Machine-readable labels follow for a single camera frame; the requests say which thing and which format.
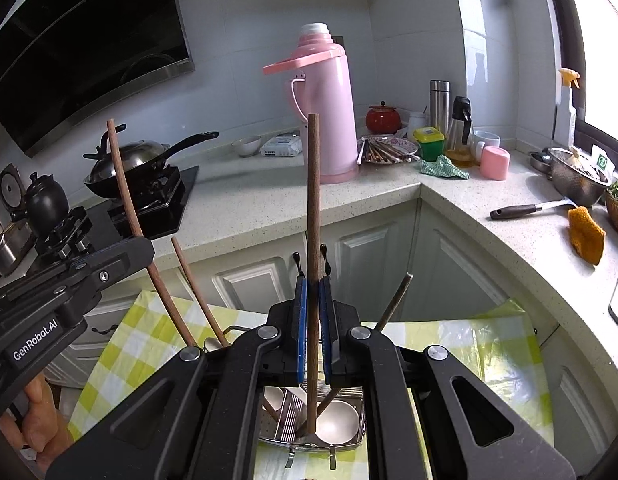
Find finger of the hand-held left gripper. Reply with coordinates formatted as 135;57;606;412
64;236;156;295

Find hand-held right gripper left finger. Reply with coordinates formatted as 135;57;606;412
44;275;310;480

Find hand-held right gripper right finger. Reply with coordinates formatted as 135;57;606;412
319;275;575;480

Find dark thin chopstick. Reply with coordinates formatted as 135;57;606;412
373;272;415;334

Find white ceramic soup spoon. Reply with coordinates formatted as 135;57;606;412
313;401;361;445

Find metal wire utensil rack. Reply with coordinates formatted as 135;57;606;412
221;324;368;472

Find person's left hand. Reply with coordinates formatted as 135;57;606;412
0;374;76;467

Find steel cooking pot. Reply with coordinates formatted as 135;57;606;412
0;220;35;276

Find white base cabinets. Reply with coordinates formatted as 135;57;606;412
39;195;618;480

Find black clay pot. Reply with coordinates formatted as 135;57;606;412
25;172;70;234

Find black gas stove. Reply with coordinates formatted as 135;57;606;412
0;164;200;281

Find black wok with lid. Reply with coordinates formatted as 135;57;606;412
83;125;220;199

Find grey kitchen appliance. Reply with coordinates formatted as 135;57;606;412
0;162;28;221

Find small white bowl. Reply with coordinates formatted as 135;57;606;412
232;135;263;158

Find white soft packet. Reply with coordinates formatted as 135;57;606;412
260;132;304;157

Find bundle of spare chopsticks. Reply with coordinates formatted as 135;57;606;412
359;137;415;166

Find green dish cloth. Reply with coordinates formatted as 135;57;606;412
419;154;470;181

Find patterned plate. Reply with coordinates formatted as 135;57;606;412
358;135;420;166

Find green lidded container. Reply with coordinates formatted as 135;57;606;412
413;127;446;161

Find red enamel pot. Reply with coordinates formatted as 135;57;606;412
365;101;403;135

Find pink thermos flask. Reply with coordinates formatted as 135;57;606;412
262;23;360;185

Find black range hood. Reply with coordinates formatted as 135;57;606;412
0;0;196;159

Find pink cup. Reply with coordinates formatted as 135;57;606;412
480;146;511;182

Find glass oil dispenser bottle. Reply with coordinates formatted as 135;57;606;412
445;96;475;167

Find steel vacuum bottle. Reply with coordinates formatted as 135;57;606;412
429;79;451;133

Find orange cleaning cloth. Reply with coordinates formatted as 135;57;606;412
568;205;607;266

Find steel colander bowl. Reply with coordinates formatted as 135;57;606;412
546;146;615;207

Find white spray bottle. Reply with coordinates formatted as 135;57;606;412
554;67;581;149

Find green and white package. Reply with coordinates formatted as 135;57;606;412
592;145;615;181

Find kitchen window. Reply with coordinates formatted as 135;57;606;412
539;0;618;137

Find black-handled spatula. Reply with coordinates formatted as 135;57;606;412
490;199;578;221

